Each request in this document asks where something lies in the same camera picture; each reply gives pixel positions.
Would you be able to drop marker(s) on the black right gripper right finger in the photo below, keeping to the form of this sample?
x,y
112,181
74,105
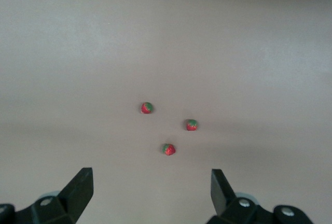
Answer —
x,y
223,195

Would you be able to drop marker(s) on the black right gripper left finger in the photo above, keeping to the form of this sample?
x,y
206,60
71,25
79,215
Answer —
x,y
72,198

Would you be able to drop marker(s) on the small red toy strawberry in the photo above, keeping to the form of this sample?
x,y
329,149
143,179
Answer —
x,y
192,125
147,108
168,149

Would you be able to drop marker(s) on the brown table cover mat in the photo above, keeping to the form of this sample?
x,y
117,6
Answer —
x,y
103,53

